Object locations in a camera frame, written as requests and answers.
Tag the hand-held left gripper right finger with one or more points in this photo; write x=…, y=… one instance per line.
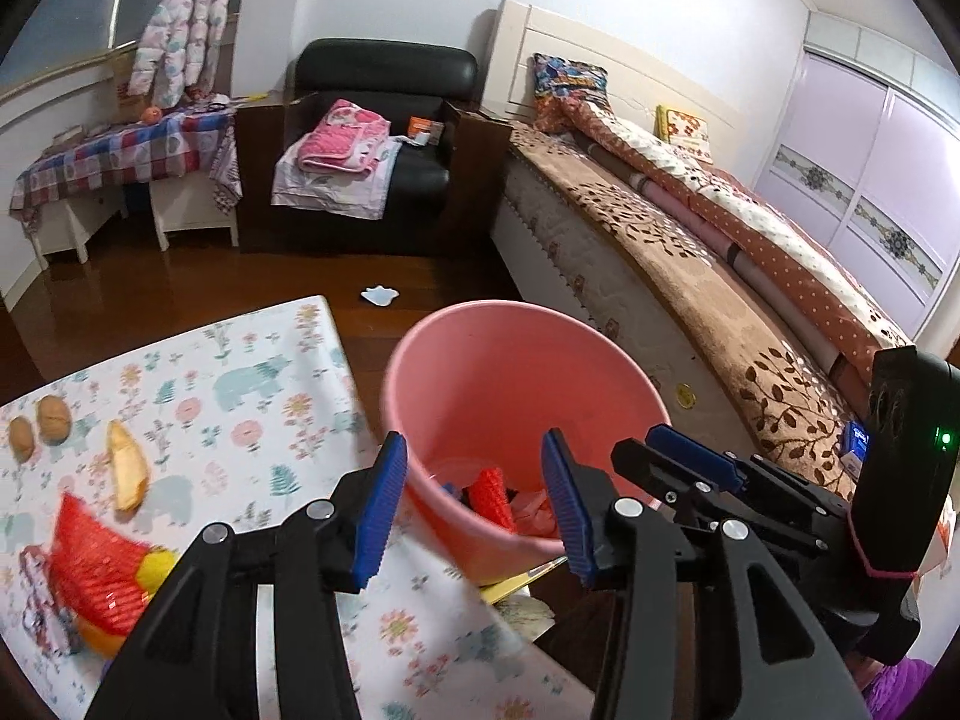
x=570, y=510

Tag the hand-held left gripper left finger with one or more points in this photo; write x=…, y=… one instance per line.
x=379, y=510

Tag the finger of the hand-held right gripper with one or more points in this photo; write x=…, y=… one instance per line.
x=660, y=476
x=690, y=450

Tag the translucent pink plastic bag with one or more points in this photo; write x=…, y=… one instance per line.
x=536, y=514

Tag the small red foam net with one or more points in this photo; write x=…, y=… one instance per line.
x=491, y=495

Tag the pink plastic bucket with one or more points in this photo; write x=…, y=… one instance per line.
x=480, y=390

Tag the yellow round sticker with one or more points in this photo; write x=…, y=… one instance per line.
x=684, y=395

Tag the small blue packet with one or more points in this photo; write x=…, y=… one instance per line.
x=856, y=439

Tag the yellow flat sheet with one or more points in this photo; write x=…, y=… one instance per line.
x=517, y=581

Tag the floral tablecloth table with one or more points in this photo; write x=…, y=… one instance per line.
x=247, y=465

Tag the bed with brown blanket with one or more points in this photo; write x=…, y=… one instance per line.
x=675, y=259

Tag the orange dotted quilt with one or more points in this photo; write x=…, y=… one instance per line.
x=787, y=270

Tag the person's purple clothing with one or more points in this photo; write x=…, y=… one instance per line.
x=900, y=690

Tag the white paper scrap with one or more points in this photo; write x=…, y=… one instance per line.
x=379, y=295

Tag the bed with patterned bedding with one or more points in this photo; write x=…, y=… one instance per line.
x=585, y=262

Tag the pink folded quilt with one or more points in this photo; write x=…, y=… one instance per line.
x=675, y=204

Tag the yellowish fruit peel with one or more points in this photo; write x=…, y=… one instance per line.
x=127, y=465

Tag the large red foam net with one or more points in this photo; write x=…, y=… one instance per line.
x=94, y=570

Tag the white printed sheet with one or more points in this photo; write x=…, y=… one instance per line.
x=330, y=196

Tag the yellow floral cushion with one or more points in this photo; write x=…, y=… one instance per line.
x=682, y=131

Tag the lilac sliding door wardrobe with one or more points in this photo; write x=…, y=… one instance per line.
x=840, y=135

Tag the red patterned hanging cloth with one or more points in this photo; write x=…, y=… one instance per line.
x=225, y=172

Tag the pink folded blanket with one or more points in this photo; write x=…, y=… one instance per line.
x=341, y=135

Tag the small orange white box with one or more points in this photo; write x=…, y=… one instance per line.
x=425, y=131

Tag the colourful printed pillow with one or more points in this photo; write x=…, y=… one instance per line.
x=570, y=82

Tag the cream bed headboard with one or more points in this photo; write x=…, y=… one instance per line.
x=600, y=37

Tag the black armchair with wooden arms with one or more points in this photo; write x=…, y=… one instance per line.
x=382, y=64

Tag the checkered tablecloth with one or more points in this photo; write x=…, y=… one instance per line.
x=112, y=150

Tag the orange fruit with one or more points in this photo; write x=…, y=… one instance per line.
x=153, y=114

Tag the stack of books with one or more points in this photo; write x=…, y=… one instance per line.
x=67, y=136

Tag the pink puffer jacket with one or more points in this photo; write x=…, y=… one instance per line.
x=184, y=15

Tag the large window with white frame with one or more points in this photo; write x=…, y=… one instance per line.
x=75, y=7

